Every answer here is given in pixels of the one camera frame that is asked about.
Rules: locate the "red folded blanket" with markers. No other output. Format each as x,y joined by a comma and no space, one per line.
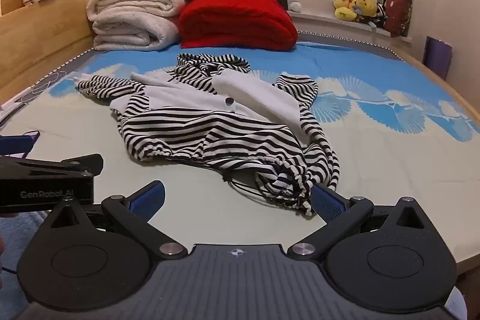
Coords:
236,22

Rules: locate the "white dotted folded quilt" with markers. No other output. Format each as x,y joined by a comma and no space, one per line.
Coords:
127,31

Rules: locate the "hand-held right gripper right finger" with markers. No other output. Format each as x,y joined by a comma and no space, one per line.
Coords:
330,205

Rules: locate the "yellow duck plush toy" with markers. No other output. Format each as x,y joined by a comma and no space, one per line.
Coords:
344,5

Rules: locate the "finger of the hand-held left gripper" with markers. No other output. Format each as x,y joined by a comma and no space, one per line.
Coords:
15,144

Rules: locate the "black white striped hoodie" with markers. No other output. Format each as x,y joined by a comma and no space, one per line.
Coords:
210,125

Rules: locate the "yellow bear plush toy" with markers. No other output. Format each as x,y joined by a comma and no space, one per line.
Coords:
366,7

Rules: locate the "blue fleece garment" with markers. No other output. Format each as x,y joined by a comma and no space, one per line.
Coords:
18,237

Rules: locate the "blue fan-patterned bed sheet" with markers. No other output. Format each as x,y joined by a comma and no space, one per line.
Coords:
375,140

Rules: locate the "purple box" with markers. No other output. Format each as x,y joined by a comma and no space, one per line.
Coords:
438,55

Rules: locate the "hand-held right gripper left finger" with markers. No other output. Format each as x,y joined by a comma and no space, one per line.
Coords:
148,200

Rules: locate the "red cushion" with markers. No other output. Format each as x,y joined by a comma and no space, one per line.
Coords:
398,12

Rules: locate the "wooden bed frame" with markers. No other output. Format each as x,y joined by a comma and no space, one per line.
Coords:
37,35

